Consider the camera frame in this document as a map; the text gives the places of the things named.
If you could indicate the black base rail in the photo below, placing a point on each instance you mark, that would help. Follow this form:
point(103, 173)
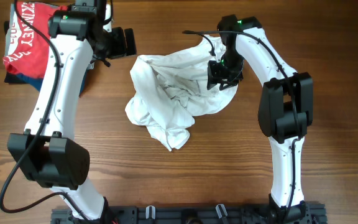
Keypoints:
point(256, 213)

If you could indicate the red printed t-shirt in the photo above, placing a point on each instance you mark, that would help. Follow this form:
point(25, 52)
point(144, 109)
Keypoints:
point(33, 65)

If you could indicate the black garment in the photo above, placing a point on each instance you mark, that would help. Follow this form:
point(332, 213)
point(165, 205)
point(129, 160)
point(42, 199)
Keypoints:
point(10, 78)

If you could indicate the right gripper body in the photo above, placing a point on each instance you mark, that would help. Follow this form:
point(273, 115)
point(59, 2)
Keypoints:
point(224, 72)

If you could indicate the white t-shirt black print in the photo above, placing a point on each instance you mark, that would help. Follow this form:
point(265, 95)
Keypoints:
point(171, 90)

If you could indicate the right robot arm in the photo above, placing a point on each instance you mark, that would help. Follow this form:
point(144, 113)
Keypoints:
point(285, 109)

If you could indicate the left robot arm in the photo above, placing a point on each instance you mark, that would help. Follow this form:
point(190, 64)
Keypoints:
point(46, 151)

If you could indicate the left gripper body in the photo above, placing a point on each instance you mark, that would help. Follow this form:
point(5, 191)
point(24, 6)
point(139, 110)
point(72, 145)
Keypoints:
point(116, 45)

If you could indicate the navy blue garment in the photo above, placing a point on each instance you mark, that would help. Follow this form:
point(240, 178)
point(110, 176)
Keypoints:
point(37, 82)

